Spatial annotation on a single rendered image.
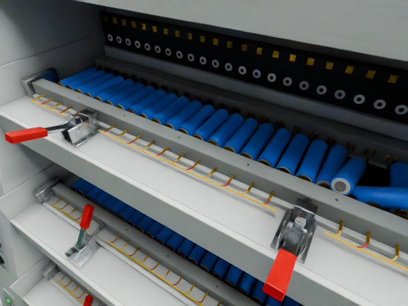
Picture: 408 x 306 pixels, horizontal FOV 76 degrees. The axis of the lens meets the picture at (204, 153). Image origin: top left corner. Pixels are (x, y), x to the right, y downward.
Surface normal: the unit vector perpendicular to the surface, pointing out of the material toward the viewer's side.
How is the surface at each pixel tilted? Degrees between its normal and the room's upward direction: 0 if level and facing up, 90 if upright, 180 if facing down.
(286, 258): 1
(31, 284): 90
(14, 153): 90
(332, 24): 109
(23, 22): 90
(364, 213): 19
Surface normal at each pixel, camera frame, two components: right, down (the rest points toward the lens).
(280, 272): 0.18, -0.90
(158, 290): 0.01, -0.76
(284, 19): -0.52, 0.55
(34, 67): 0.85, 0.35
